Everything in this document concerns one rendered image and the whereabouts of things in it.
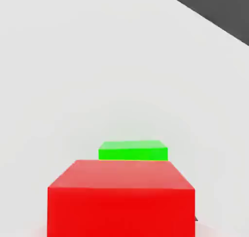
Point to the small red cube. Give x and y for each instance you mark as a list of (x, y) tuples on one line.
[(121, 205)]

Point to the small green cube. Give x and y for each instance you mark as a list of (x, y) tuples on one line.
[(133, 153)]

